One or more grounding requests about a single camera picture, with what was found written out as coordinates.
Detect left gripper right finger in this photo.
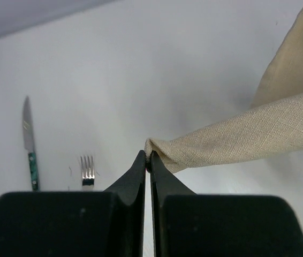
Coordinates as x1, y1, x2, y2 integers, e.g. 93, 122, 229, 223
150, 152, 303, 256

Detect beige cloth napkin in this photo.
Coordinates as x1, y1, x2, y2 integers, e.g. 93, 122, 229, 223
145, 8, 303, 173

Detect green handled knife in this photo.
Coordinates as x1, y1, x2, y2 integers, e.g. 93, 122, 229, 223
22, 96, 40, 191

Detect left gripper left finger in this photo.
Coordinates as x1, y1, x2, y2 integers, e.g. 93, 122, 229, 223
0, 151, 146, 256

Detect silver fork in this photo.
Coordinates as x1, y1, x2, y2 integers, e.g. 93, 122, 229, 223
80, 155, 95, 191

